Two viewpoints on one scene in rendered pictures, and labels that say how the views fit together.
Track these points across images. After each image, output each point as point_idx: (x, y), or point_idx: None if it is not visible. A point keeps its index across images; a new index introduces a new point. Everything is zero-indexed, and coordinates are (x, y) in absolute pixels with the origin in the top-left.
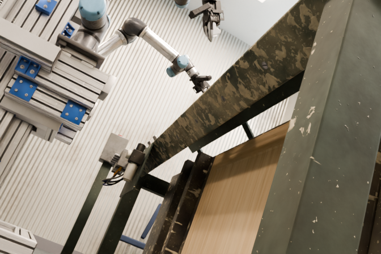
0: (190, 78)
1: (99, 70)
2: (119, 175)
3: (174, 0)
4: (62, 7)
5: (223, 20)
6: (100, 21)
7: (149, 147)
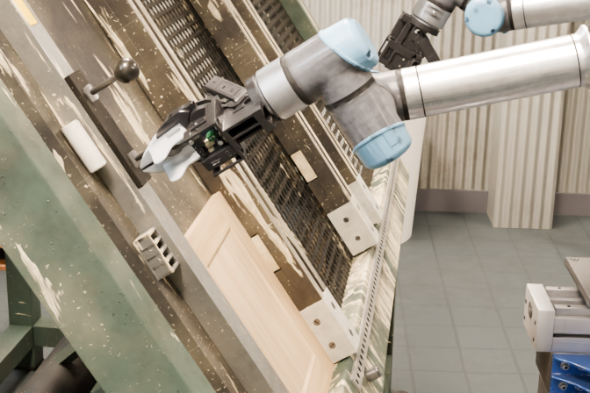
0: (277, 122)
1: (568, 287)
2: None
3: (500, 32)
4: None
5: (378, 56)
6: None
7: (384, 388)
